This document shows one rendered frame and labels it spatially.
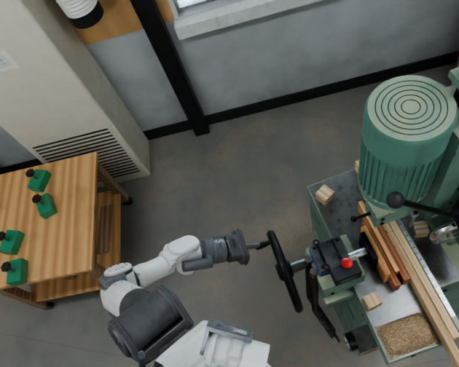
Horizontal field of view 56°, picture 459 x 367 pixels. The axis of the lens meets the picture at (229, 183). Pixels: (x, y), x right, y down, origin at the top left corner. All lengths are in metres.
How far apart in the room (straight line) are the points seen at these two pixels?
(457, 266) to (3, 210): 2.07
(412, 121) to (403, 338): 0.65
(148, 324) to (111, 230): 1.59
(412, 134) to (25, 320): 2.41
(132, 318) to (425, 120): 0.72
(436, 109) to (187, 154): 2.06
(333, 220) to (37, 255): 1.41
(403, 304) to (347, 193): 0.39
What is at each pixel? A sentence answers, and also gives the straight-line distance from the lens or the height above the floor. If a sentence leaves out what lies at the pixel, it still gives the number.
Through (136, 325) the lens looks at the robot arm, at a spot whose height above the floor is 1.37.
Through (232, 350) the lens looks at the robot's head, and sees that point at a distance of 0.82.
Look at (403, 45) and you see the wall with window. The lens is 2.82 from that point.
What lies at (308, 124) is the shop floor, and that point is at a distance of 2.77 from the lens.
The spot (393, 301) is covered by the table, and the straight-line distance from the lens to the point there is 1.39.
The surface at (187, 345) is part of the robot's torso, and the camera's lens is 0.94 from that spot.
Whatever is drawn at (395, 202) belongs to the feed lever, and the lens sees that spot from 0.90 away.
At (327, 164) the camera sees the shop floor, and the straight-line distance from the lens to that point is 2.60.
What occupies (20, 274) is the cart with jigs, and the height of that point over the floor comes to 0.58.
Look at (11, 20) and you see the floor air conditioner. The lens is 1.98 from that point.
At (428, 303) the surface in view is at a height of 0.94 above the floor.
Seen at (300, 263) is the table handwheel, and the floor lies 0.83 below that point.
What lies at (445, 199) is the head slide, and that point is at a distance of 1.28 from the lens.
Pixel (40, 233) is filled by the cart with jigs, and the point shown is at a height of 0.53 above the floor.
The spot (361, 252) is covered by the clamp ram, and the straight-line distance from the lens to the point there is 1.36.
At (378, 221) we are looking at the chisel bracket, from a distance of 1.30.
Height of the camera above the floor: 2.24
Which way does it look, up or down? 59 degrees down
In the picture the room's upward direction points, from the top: 24 degrees counter-clockwise
